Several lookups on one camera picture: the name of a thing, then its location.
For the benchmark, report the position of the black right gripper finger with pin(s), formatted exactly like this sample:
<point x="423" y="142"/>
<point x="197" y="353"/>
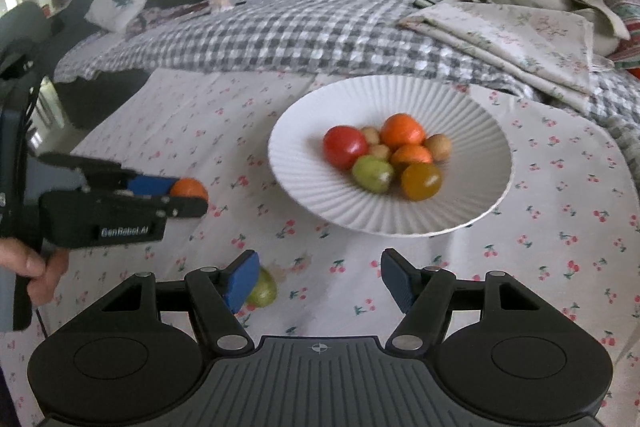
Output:
<point x="179" y="207"/>

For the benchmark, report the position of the grey checkered blanket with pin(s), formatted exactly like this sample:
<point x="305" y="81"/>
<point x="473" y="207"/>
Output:
<point x="349" y="37"/>

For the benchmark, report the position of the yellow-brown tomato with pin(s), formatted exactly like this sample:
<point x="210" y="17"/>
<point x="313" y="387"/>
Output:
<point x="420" y="181"/>

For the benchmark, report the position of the small beige longan back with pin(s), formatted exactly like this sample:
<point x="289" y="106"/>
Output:
<point x="371" y="135"/>

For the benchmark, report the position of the cherry print white cloth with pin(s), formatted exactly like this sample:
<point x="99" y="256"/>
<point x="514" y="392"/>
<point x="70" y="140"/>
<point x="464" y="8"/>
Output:
<point x="568" y="229"/>

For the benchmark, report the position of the folded floral cloth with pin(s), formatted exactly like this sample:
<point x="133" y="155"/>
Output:
<point x="554" y="46"/>

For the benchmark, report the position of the person's left hand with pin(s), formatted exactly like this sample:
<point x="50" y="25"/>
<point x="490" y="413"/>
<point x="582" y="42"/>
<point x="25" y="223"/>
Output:
<point x="43" y="275"/>

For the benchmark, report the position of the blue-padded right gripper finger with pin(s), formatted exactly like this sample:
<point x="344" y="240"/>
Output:
<point x="104" y="175"/>

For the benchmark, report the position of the small green fruit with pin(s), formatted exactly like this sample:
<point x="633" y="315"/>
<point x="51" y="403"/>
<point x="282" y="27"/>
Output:
<point x="264" y="292"/>

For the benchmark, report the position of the right gripper blue-tipped own finger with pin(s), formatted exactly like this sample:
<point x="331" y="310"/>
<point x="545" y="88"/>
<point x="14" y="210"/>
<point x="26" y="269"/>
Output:
<point x="216" y="295"/>
<point x="423" y="296"/>

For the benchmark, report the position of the orange tangerine top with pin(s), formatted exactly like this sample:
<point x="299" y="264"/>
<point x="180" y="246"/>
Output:
<point x="401" y="129"/>

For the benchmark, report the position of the brown kiwi fruit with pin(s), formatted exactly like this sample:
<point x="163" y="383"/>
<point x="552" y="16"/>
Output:
<point x="440" y="147"/>

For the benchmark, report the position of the small beige longan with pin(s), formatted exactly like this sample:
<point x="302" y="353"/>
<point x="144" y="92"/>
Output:
<point x="380" y="151"/>
<point x="371" y="135"/>

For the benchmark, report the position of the white ribbed plate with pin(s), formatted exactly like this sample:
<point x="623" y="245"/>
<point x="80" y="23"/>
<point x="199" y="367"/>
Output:
<point x="475" y="178"/>

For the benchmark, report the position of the orange tangerine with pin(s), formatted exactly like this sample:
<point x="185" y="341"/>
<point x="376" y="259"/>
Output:
<point x="189" y="187"/>
<point x="410" y="154"/>
<point x="401" y="129"/>

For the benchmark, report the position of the red tomato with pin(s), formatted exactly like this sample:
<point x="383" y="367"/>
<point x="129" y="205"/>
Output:
<point x="343" y="145"/>

